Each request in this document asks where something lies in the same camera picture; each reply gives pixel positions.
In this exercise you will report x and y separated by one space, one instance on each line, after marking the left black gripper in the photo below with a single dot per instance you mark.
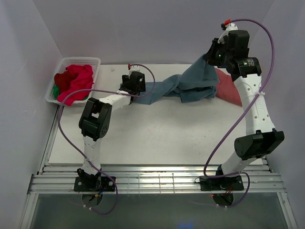
126 79

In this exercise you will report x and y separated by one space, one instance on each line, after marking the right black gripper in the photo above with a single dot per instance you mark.
209 56

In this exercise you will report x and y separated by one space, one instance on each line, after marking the blue t shirt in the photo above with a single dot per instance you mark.
194 84

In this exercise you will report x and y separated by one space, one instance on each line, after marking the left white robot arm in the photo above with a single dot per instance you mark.
95 120

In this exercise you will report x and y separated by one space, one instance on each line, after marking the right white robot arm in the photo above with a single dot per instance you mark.
261 137

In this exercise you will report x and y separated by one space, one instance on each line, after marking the folded salmon t shirt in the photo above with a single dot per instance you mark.
226 89

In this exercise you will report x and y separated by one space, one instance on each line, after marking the magenta t shirt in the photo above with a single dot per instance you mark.
84 80

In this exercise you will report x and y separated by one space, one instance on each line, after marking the dark red t shirt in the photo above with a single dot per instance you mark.
63 80

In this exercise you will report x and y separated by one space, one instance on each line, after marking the green garment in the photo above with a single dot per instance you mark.
56 91

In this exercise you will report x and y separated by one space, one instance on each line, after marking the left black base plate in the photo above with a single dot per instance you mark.
93 185

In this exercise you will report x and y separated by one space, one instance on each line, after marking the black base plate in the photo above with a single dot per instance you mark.
93 185
219 184

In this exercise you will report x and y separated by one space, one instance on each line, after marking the aluminium rail frame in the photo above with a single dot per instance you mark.
149 150

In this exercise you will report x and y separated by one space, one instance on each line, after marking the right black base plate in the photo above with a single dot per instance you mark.
219 184

